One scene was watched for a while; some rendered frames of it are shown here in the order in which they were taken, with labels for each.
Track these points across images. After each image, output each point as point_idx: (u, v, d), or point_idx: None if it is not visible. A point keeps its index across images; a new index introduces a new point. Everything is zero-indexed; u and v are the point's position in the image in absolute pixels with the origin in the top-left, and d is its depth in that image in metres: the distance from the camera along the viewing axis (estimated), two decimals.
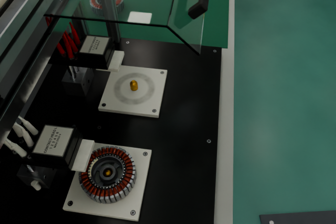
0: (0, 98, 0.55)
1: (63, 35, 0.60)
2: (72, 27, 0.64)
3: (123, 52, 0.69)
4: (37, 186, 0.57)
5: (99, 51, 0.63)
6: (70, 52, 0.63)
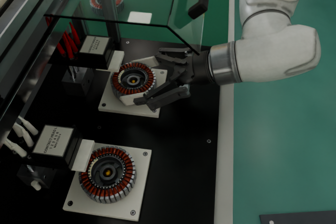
0: (0, 98, 0.55)
1: (63, 35, 0.60)
2: (72, 27, 0.64)
3: (123, 52, 0.69)
4: (37, 186, 0.57)
5: (99, 51, 0.63)
6: (70, 52, 0.63)
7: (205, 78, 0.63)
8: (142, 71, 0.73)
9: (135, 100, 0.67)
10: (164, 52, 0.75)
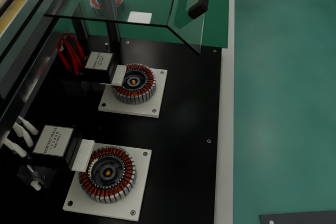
0: (0, 98, 0.55)
1: (70, 53, 0.64)
2: (77, 44, 0.68)
3: (126, 67, 0.73)
4: (37, 186, 0.57)
5: (103, 66, 0.67)
6: (75, 68, 0.67)
7: None
8: (142, 73, 0.74)
9: None
10: None
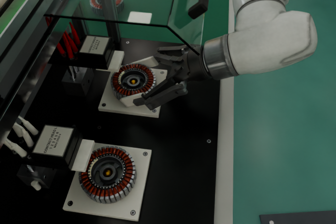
0: (0, 98, 0.55)
1: (63, 35, 0.60)
2: (72, 27, 0.64)
3: (123, 52, 0.69)
4: (37, 186, 0.57)
5: (99, 51, 0.63)
6: (70, 52, 0.63)
7: (201, 74, 0.62)
8: (142, 72, 0.74)
9: (135, 101, 0.67)
10: (163, 51, 0.75)
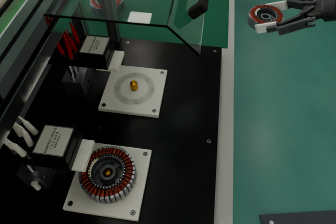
0: (0, 98, 0.55)
1: (63, 35, 0.60)
2: (72, 27, 0.64)
3: (123, 52, 0.69)
4: (37, 186, 0.57)
5: (99, 51, 0.63)
6: (70, 52, 0.63)
7: (330, 13, 0.80)
8: (274, 11, 0.95)
9: (268, 27, 0.89)
10: None
